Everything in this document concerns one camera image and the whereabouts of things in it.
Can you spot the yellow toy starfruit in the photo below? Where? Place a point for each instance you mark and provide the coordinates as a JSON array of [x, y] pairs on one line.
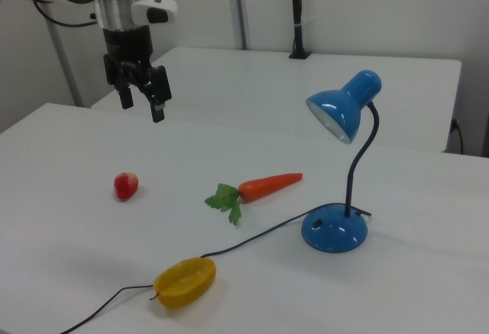
[[185, 282]]

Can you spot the orange toy carrot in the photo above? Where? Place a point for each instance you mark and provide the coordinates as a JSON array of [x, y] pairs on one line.
[[267, 187]]

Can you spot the red cream toy fruit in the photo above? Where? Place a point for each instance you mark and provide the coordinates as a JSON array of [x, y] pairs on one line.
[[125, 187]]

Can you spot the white table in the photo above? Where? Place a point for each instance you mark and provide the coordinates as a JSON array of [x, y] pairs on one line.
[[267, 82]]

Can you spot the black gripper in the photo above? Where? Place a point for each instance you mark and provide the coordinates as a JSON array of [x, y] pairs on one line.
[[126, 45]]

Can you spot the blue gooseneck desk lamp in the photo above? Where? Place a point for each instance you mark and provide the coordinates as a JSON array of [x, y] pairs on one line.
[[332, 231]]

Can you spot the grey metal frame post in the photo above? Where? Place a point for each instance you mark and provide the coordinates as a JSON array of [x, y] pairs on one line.
[[65, 66], [240, 9]]

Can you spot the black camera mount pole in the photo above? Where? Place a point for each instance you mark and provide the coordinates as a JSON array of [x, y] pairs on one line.
[[297, 13]]

